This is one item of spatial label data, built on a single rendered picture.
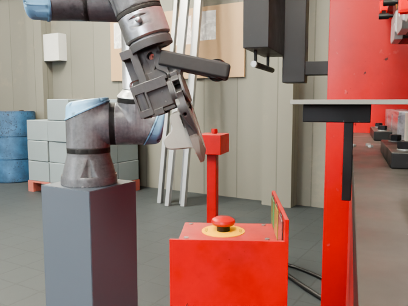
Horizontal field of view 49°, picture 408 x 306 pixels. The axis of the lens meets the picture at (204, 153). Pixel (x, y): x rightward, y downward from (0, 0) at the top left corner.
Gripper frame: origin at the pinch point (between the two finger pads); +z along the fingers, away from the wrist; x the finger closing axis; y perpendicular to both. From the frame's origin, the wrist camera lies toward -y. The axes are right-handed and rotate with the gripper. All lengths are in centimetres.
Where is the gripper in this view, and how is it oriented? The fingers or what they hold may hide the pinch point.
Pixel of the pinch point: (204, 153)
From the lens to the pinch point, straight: 74.5
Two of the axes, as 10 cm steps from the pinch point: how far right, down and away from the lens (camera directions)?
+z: 3.4, 9.4, 0.8
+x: -0.6, 1.1, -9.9
